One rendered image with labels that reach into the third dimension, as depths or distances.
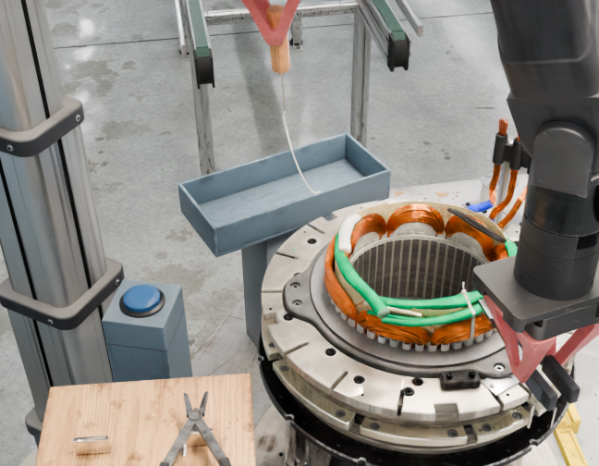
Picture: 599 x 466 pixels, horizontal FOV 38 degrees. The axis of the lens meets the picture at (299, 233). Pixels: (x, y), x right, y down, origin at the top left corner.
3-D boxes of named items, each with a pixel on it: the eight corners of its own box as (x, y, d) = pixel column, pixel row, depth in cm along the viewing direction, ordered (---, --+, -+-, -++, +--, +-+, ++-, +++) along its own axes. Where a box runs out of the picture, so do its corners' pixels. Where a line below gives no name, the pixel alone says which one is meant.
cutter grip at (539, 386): (556, 409, 67) (559, 395, 66) (546, 412, 67) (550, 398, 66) (527, 374, 70) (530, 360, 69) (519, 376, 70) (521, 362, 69)
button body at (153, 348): (200, 431, 114) (181, 285, 98) (184, 474, 108) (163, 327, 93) (148, 423, 115) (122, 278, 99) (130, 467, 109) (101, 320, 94)
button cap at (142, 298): (165, 291, 97) (164, 284, 96) (153, 315, 94) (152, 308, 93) (130, 287, 98) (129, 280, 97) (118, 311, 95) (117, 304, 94)
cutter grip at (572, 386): (578, 402, 67) (581, 387, 66) (568, 405, 67) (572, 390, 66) (548, 367, 70) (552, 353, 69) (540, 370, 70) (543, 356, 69)
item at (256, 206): (342, 288, 135) (347, 131, 118) (380, 331, 128) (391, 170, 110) (196, 345, 126) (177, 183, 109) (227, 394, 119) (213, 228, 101)
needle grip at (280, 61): (293, 70, 79) (288, 8, 75) (275, 75, 78) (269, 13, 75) (287, 63, 80) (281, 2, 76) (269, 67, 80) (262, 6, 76)
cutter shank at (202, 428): (228, 463, 73) (228, 459, 72) (220, 467, 72) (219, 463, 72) (198, 414, 77) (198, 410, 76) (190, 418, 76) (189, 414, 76)
